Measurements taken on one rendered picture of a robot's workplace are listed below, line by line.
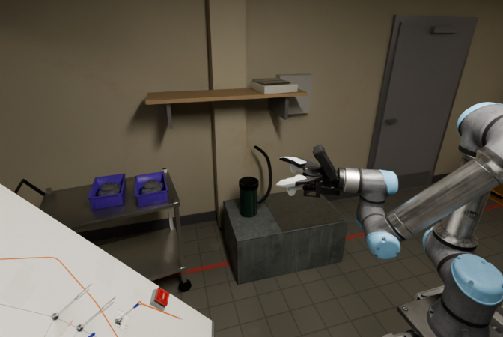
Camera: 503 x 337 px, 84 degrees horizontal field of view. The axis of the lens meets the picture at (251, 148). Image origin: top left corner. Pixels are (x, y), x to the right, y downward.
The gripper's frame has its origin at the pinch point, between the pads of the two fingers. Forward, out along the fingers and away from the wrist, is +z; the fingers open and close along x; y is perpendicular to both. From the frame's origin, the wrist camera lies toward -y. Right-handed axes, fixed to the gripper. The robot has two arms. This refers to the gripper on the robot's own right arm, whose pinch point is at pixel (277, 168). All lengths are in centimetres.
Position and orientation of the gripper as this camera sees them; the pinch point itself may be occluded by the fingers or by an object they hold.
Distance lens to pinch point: 88.4
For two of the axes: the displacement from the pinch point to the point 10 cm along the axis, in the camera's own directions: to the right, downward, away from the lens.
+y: 0.2, 8.7, 5.0
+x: 1.6, -4.9, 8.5
